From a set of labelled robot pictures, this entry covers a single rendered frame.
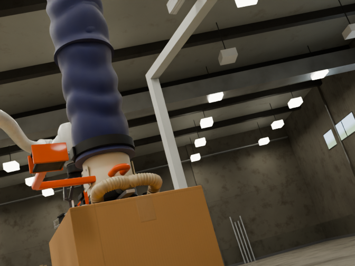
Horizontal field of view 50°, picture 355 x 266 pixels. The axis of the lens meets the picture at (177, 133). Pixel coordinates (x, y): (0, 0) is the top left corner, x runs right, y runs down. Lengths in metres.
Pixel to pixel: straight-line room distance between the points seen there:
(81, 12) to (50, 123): 10.79
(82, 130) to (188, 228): 0.51
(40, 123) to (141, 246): 11.41
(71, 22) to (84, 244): 0.87
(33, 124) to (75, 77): 11.01
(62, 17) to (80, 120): 0.44
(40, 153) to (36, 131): 11.32
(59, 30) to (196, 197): 0.84
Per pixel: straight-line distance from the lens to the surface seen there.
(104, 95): 1.42
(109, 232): 1.06
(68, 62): 1.51
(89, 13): 1.60
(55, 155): 1.01
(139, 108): 12.06
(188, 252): 1.12
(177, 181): 4.65
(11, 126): 1.71
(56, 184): 1.30
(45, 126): 12.31
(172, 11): 4.03
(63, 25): 1.57
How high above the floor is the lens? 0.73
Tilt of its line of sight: 19 degrees up
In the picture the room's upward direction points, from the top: 15 degrees counter-clockwise
